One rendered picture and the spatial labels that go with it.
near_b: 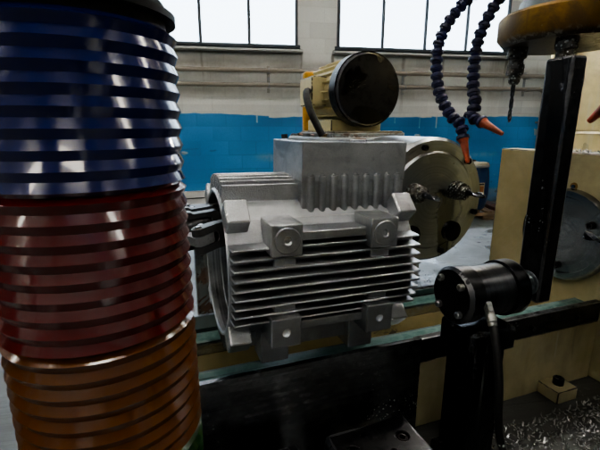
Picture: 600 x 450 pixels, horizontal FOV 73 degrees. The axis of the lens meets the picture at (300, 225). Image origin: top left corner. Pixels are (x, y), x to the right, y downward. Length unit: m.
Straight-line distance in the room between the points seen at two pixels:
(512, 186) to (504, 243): 0.11
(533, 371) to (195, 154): 5.60
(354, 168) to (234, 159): 5.59
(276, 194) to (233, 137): 5.58
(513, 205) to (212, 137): 5.39
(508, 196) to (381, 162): 0.44
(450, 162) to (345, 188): 0.46
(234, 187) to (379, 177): 0.15
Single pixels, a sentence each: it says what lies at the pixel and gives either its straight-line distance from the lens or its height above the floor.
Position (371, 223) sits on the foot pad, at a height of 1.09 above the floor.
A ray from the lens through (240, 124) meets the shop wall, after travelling 5.98.
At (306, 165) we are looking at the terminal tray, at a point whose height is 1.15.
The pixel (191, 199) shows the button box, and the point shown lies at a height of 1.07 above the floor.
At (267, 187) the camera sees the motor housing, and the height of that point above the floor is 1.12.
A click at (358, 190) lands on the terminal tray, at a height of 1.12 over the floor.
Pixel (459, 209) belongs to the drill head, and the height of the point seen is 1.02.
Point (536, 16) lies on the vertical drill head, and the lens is 0.65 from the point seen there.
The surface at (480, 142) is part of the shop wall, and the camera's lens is 7.15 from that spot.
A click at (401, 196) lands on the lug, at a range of 0.44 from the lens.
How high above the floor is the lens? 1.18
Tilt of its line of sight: 14 degrees down
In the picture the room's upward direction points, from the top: straight up
